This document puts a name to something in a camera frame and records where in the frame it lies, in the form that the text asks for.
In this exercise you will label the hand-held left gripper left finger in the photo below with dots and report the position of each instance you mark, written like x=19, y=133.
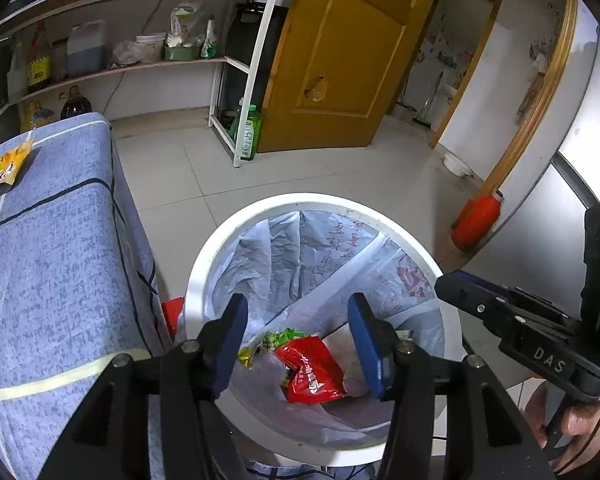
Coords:
x=227, y=355

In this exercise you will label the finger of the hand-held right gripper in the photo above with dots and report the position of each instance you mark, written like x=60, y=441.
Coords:
x=467, y=295

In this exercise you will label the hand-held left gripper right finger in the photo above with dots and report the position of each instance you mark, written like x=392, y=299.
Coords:
x=372, y=360

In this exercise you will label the green snack bag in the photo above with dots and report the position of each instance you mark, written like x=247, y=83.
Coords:
x=282, y=339

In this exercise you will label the red snack wrapper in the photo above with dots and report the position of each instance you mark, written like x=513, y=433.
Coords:
x=310, y=370

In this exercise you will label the white round bin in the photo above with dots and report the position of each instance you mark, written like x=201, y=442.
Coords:
x=200, y=270

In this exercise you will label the clear plastic bin liner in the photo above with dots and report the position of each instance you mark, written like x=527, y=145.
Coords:
x=330, y=250

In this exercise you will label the person's right hand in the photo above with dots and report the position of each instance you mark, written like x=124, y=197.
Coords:
x=585, y=417

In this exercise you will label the red plastic bag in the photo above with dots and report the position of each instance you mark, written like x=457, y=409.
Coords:
x=172, y=317

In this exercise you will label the orange thermos bottle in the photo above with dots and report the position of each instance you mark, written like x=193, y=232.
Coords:
x=477, y=220

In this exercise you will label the white floor bowl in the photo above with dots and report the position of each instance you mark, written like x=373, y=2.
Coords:
x=457, y=165

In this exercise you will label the broom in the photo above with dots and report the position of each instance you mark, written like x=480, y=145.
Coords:
x=427, y=110

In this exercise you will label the blue plaid tablecloth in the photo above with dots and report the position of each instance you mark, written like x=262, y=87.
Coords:
x=55, y=260

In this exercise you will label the green plastic bottle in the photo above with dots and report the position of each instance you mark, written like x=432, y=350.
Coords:
x=247, y=132

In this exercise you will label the wooden door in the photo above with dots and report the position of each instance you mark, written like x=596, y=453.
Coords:
x=340, y=60

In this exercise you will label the dark cooking oil bottle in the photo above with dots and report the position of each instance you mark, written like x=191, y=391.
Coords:
x=76, y=106

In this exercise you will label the yellow-brown snack wrapper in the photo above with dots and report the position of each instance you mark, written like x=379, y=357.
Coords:
x=2, y=167

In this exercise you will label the black tall appliance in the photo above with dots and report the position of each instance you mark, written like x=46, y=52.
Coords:
x=245, y=60

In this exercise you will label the green bowl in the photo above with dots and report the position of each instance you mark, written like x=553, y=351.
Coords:
x=181, y=53

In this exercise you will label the yellow food bag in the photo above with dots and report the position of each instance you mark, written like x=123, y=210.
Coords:
x=36, y=117

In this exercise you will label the green and white packet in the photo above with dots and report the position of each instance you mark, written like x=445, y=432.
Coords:
x=210, y=42

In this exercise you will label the white plastic tub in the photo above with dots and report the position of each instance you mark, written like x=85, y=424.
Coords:
x=151, y=49

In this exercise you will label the crumpled clear plastic bag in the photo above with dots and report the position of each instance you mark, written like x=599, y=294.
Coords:
x=124, y=55

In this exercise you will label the white plastic bag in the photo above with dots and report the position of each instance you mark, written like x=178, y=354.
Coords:
x=186, y=22

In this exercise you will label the plastic jug with dark liquid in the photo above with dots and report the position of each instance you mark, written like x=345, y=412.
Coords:
x=86, y=50

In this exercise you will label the brown glass jar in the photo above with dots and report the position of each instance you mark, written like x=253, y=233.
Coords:
x=59, y=62

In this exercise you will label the soy sauce bottle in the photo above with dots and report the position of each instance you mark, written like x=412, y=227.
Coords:
x=39, y=65

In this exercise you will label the white plastic bottle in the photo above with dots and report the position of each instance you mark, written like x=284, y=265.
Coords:
x=16, y=75

